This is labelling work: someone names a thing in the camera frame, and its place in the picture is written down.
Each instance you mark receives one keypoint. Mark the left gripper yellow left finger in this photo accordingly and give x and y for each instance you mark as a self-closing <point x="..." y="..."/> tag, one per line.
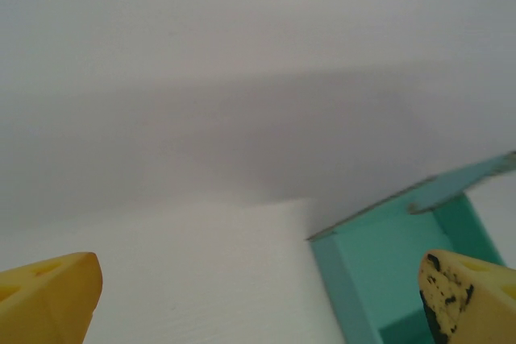
<point x="44" y="299"/>

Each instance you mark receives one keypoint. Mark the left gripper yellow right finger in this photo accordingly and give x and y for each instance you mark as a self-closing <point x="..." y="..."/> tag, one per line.
<point x="475" y="303"/>

